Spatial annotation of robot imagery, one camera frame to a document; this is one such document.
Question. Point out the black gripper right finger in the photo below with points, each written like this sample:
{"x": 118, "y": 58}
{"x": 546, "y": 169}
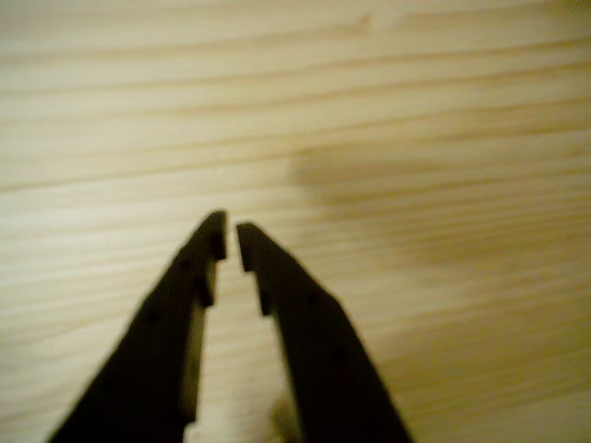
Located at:
{"x": 323, "y": 360}

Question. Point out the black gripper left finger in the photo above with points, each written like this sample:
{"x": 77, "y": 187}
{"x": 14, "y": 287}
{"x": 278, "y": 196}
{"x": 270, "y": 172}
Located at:
{"x": 148, "y": 350}

